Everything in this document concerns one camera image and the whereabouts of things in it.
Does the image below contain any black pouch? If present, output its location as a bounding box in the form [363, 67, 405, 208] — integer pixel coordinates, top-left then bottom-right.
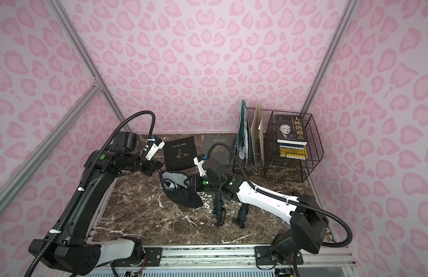
[163, 136, 197, 172]
[160, 172, 203, 208]

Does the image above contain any dark green hair dryer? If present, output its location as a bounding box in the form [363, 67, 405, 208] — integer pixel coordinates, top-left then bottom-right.
[212, 189, 226, 228]
[235, 203, 249, 229]

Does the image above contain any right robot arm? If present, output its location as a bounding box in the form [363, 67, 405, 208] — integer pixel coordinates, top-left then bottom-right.
[191, 154, 353, 264]

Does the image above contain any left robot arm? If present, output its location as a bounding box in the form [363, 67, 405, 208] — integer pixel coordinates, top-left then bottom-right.
[25, 110, 164, 277]

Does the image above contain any grey hair dryer pouch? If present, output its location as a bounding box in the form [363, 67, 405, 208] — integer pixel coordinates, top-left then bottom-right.
[201, 135, 236, 166]

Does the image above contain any green file folder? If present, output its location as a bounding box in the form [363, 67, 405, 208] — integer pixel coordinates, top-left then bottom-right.
[236, 100, 253, 165]

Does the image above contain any beige file folder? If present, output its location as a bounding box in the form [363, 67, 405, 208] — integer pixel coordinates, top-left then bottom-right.
[251, 102, 264, 165]

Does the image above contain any yellow striped book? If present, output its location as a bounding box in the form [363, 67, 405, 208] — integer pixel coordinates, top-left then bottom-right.
[279, 145, 308, 160]

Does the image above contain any black portrait book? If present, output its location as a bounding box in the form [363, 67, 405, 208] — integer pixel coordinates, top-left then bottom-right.
[275, 114, 308, 145]

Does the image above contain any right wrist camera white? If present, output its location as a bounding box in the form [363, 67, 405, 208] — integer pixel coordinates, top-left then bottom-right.
[193, 154, 207, 177]

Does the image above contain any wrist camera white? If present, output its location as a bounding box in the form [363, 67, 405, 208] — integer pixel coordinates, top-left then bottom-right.
[193, 154, 207, 177]
[144, 136, 165, 160]

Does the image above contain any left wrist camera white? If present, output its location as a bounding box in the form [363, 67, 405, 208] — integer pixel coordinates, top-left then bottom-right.
[144, 136, 165, 160]

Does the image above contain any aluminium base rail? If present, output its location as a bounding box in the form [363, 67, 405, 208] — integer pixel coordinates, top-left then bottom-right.
[57, 242, 360, 277]

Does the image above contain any black wire file rack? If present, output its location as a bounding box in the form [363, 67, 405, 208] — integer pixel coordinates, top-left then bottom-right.
[233, 110, 324, 182]

